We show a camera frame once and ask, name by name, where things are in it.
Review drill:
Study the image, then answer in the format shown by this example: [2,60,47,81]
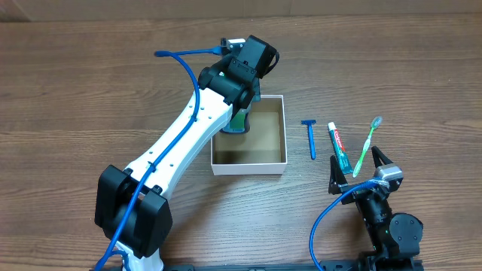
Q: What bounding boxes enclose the right blue cable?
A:
[309,179,381,271]

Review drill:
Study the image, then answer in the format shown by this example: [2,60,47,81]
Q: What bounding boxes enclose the blue disposable razor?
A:
[301,120,316,160]

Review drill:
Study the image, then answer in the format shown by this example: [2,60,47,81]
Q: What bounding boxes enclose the green red toothpaste tube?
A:
[328,122,353,175]

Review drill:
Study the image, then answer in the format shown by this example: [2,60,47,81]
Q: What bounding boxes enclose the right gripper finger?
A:
[371,146,392,168]
[328,155,348,195]

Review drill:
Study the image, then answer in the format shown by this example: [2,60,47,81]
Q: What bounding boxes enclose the white cardboard box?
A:
[210,95,288,175]

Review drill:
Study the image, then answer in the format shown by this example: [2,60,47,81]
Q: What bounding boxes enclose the blue cable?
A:
[93,45,224,271]
[309,179,381,271]

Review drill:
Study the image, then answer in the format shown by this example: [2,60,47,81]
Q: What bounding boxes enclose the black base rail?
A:
[161,259,425,271]

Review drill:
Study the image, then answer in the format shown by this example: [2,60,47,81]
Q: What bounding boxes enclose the green clear toothbrush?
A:
[352,116,383,178]

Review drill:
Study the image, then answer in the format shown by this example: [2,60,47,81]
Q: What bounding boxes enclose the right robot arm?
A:
[320,146,423,271]

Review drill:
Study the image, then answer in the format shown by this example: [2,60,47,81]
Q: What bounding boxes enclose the clear soap pump bottle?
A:
[221,109,250,134]

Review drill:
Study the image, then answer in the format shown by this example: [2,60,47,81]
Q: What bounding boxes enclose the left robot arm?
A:
[94,35,279,270]

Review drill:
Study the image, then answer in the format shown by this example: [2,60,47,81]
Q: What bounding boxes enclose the left blue cable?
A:
[93,45,224,271]

